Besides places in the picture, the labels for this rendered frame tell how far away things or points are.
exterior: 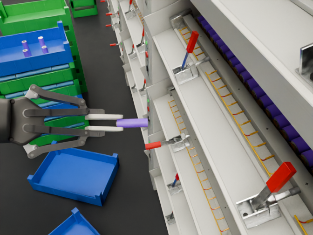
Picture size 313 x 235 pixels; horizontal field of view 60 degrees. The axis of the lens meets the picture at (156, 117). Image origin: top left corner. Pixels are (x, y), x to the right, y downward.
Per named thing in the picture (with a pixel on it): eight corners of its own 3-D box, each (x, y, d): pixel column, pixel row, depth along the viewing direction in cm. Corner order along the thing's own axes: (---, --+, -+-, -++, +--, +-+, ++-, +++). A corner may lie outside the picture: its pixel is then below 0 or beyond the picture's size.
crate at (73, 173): (33, 190, 110) (26, 178, 104) (57, 151, 124) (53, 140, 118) (102, 206, 105) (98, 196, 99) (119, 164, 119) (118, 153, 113)
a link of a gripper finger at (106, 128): (88, 125, 51) (88, 129, 51) (123, 127, 54) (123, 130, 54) (84, 127, 53) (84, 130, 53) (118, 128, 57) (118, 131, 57)
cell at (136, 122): (147, 120, 55) (115, 121, 55) (147, 128, 56) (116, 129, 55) (146, 116, 57) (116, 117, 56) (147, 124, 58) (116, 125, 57)
